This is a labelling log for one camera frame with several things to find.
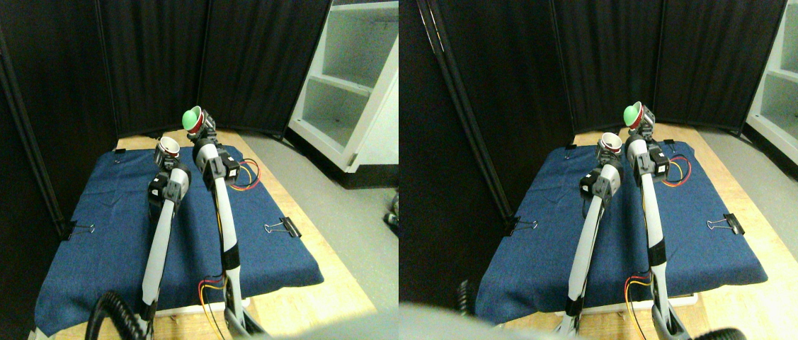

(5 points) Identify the dark blue cloth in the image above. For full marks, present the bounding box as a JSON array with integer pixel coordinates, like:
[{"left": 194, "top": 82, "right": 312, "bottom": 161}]
[
  {"left": 35, "top": 144, "right": 324, "bottom": 336},
  {"left": 475, "top": 140, "right": 769, "bottom": 325}
]

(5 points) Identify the black curtain stand pole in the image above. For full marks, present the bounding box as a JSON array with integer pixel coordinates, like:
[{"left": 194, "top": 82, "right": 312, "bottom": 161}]
[
  {"left": 0, "top": 0, "right": 77, "bottom": 239},
  {"left": 418, "top": 0, "right": 521, "bottom": 236}
]

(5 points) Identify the red wire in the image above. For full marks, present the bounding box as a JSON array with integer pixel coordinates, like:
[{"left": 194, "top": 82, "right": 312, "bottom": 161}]
[
  {"left": 662, "top": 157, "right": 692, "bottom": 188},
  {"left": 235, "top": 159, "right": 262, "bottom": 193}
]

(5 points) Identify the orange wire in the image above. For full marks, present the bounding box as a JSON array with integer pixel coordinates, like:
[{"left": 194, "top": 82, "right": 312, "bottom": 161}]
[
  {"left": 198, "top": 276, "right": 230, "bottom": 340},
  {"left": 623, "top": 275, "right": 655, "bottom": 340}
]

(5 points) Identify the black ribbed hose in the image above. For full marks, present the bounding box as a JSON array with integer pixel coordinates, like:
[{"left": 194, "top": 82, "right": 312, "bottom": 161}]
[
  {"left": 456, "top": 279, "right": 474, "bottom": 317},
  {"left": 696, "top": 327, "right": 747, "bottom": 340},
  {"left": 86, "top": 291, "right": 149, "bottom": 340}
]

